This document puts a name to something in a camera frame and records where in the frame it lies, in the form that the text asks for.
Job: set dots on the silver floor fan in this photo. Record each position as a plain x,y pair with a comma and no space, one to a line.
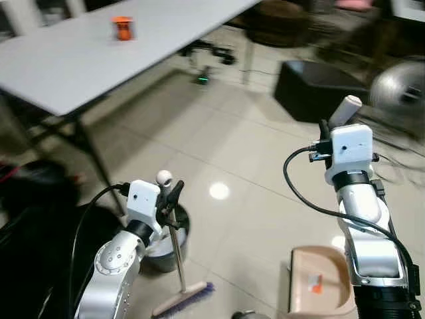
398,90

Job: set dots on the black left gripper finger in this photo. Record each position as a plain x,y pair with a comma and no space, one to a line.
179,219
175,193

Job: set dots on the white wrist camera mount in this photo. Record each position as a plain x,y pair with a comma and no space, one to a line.
141,199
352,149

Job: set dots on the orange small object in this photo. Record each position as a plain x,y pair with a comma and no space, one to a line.
123,28

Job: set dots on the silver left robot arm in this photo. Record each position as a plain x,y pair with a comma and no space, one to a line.
113,266

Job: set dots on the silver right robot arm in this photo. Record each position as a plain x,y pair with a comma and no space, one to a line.
365,252

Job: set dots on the black box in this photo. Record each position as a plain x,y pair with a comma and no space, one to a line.
317,90

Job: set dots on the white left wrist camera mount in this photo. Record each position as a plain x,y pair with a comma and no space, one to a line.
141,199

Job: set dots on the dark grey waste bin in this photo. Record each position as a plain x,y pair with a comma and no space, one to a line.
166,256

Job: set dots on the brown round stool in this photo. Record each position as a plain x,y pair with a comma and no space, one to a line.
275,21

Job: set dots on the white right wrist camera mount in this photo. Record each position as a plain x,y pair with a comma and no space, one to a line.
352,149

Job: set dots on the white folding table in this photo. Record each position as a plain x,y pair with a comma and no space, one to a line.
66,60

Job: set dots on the pink cloth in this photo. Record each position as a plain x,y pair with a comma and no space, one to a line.
355,4

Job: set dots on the black device with green light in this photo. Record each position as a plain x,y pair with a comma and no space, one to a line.
207,54

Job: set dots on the black bag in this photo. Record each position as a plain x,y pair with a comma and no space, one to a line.
33,226

